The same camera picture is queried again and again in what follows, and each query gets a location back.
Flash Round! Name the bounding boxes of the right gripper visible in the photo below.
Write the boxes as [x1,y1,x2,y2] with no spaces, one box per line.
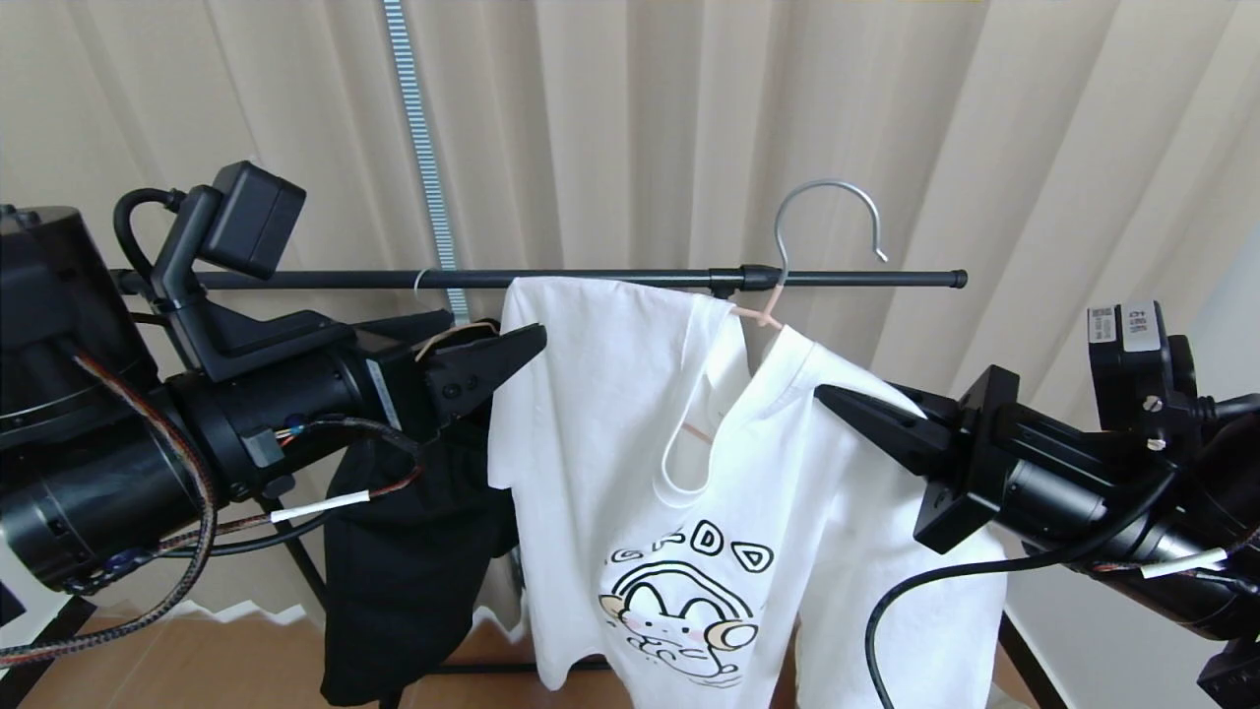
[913,364,1260,641]

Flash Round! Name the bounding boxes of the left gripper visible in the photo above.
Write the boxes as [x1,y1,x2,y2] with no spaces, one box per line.
[0,335,439,592]

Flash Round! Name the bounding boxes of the pink clothes hanger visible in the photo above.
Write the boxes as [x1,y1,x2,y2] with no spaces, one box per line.
[411,268,500,363]
[682,179,890,442]

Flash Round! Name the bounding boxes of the black shorts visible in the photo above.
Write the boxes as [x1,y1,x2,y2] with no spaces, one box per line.
[320,310,523,707]

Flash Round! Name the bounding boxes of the white printed T-shirt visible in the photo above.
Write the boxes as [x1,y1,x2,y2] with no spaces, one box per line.
[487,276,1010,709]

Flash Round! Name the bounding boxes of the black clothes rack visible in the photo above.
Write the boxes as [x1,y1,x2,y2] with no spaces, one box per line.
[113,264,969,709]

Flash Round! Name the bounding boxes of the beige curtain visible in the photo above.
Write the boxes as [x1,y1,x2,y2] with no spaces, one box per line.
[0,0,1260,633]

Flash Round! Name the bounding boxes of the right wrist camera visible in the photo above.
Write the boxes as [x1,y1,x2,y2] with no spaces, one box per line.
[1086,300,1200,456]

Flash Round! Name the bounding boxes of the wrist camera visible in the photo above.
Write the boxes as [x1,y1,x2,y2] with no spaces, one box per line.
[148,161,355,385]
[1086,300,1200,456]

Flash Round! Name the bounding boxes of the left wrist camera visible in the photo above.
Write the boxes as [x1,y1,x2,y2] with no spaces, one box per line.
[148,161,355,385]

